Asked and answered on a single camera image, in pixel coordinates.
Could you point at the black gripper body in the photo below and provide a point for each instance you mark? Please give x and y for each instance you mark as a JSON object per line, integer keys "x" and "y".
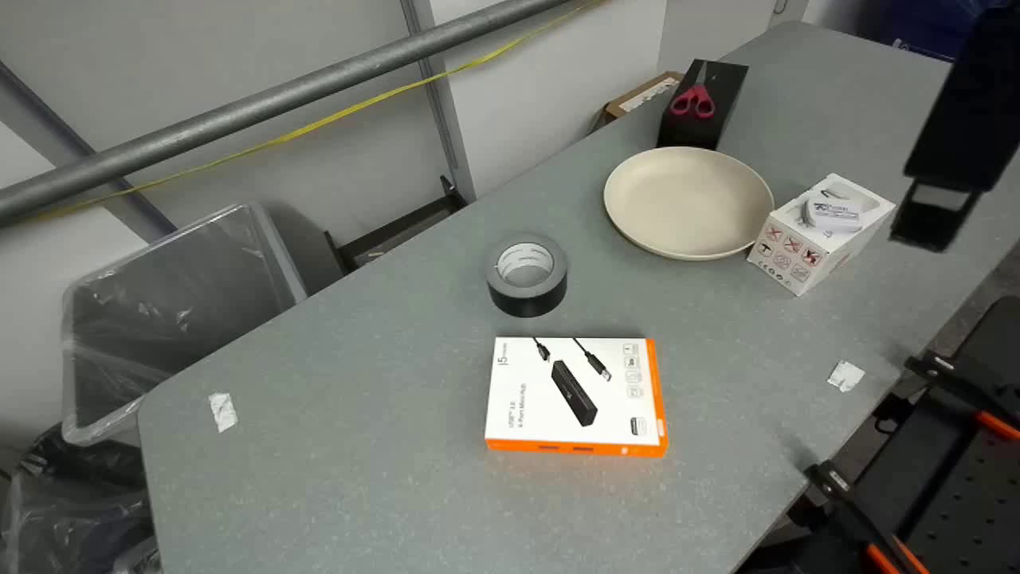
{"x": 972, "y": 96}

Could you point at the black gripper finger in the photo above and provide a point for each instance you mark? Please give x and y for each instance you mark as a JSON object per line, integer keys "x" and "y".
{"x": 905, "y": 218}
{"x": 957, "y": 224}

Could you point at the black masking tape roll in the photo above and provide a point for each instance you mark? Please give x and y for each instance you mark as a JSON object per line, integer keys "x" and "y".
{"x": 528, "y": 296}

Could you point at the white tape piece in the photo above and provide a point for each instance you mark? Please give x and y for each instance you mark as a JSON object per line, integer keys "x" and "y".
{"x": 220, "y": 413}
{"x": 845, "y": 376}

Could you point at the beige round plate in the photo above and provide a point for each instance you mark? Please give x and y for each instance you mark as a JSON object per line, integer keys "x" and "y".
{"x": 690, "y": 210}

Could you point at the dark blue object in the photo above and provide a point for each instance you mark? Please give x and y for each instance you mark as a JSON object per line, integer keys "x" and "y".
{"x": 914, "y": 19}

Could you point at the white product box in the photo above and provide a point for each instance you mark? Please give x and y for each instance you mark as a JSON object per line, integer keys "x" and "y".
{"x": 809, "y": 249}

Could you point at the black scissors holder box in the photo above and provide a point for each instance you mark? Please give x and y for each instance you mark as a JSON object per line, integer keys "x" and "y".
{"x": 729, "y": 92}

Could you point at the black perforated board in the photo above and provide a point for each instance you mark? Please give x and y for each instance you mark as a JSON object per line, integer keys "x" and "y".
{"x": 966, "y": 510}

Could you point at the white and orange flat box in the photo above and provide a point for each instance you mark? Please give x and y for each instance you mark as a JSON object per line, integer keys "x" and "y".
{"x": 530, "y": 407}

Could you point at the long grey metal pole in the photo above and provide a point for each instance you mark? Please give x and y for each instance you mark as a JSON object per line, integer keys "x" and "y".
{"x": 267, "y": 103}

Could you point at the bin with clear plastic liner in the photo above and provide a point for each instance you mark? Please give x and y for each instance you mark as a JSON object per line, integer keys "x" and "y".
{"x": 170, "y": 306}

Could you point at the short grey diagonal strut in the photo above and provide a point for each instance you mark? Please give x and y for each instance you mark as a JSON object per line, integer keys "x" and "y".
{"x": 64, "y": 139}

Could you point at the black plastic bags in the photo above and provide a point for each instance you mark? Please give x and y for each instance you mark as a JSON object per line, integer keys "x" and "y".
{"x": 64, "y": 510}

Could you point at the upright grey metal post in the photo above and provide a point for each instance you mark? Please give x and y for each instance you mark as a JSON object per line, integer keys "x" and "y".
{"x": 448, "y": 116}

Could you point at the black bracket behind table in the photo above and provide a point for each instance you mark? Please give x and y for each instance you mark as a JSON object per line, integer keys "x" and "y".
{"x": 393, "y": 228}

